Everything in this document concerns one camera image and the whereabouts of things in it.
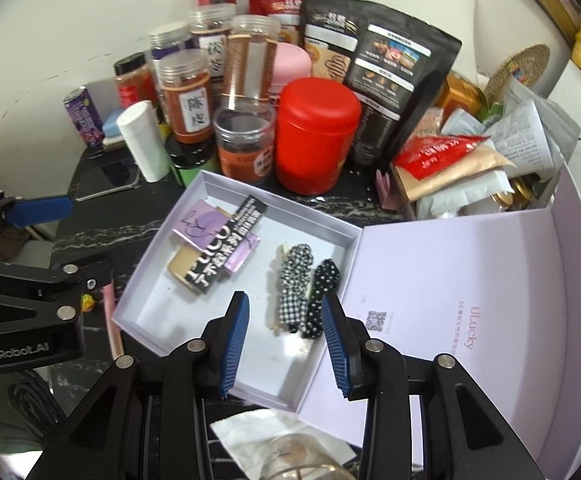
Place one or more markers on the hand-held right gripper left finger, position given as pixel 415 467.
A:
pixel 233 350

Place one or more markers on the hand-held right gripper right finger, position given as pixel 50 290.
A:
pixel 338 350

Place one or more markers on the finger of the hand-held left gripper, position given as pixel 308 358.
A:
pixel 40 210
pixel 65 275

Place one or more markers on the black polka dot hair clip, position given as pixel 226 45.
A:
pixel 320 290

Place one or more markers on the black white gingham hair clip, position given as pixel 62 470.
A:
pixel 293 285

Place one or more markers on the lilac gift box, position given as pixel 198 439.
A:
pixel 420 285

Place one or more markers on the black and purple product card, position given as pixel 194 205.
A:
pixel 230 240

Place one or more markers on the cream hair claw clip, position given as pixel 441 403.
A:
pixel 284 250

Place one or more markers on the purple box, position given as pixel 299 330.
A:
pixel 200 222

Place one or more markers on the small yellow object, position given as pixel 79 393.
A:
pixel 88 303

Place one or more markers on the pink pen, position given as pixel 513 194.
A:
pixel 110 310

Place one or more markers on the dark phone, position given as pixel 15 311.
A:
pixel 108 175

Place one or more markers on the small blue case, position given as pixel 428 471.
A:
pixel 114 125

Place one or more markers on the gold bangle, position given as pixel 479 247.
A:
pixel 315 466

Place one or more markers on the white cylinder roll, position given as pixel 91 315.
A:
pixel 143 140

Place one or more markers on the green jar black lid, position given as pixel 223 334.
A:
pixel 190 160

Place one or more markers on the spice jar black lid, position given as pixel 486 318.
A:
pixel 133 80

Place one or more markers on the brown spice jar white label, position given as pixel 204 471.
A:
pixel 185 100

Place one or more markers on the open clear jar orange label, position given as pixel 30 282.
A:
pixel 244 150

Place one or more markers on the white plastic packet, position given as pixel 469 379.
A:
pixel 465 195

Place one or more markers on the red canister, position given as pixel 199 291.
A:
pixel 318 140

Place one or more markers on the clear jar purple label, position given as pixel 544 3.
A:
pixel 170 42

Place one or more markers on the red foil packet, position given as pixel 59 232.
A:
pixel 435 152

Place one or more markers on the tan paper envelope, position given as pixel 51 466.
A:
pixel 470 167

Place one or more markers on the clear jar dark label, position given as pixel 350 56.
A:
pixel 215 55

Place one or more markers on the glass jar gold lid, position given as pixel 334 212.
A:
pixel 515 191

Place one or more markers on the tall clear jar orange label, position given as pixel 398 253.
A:
pixel 250 60

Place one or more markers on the black snack pouch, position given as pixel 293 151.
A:
pixel 380 75

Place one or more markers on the orange box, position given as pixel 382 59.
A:
pixel 463 95

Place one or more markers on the pink canister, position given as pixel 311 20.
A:
pixel 293 67

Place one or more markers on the red snack pouch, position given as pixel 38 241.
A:
pixel 275 5

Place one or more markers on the woven round coaster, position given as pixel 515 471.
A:
pixel 517 70

